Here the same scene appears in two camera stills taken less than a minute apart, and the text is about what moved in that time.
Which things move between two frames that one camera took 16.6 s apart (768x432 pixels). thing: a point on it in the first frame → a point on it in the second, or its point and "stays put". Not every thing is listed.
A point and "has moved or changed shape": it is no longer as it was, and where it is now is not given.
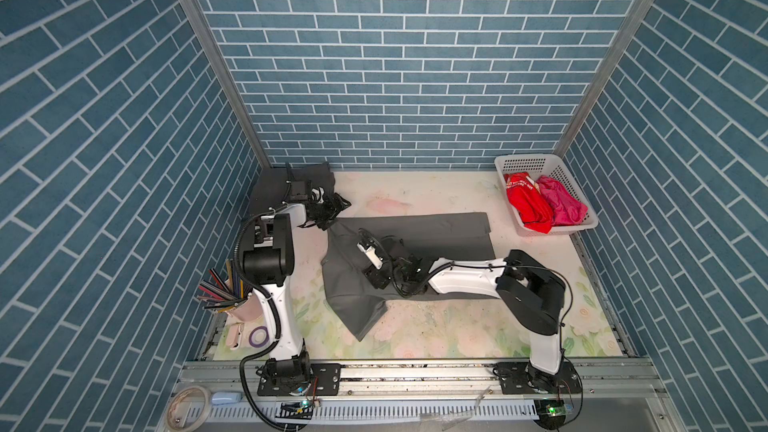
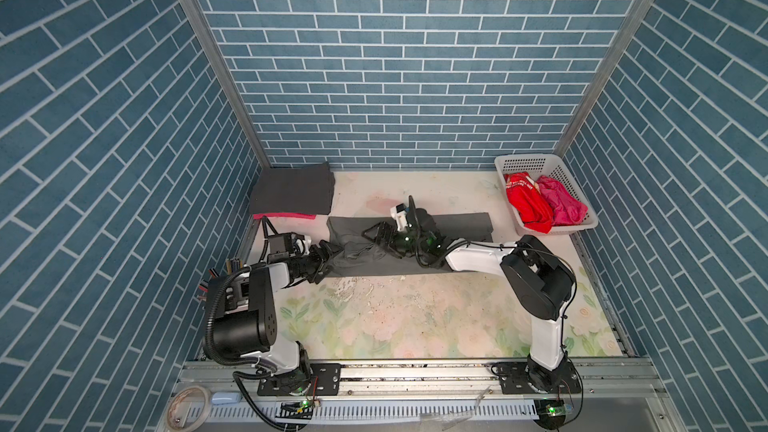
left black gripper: (329, 209) → (319, 261)
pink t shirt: (566, 211) stays put
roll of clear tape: (188, 408) stays put
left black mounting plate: (324, 379) stays put
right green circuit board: (550, 413) stays put
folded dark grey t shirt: (285, 185) stays put
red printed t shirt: (534, 211) stays put
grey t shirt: (357, 305) has moved or changed shape
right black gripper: (374, 277) → (385, 227)
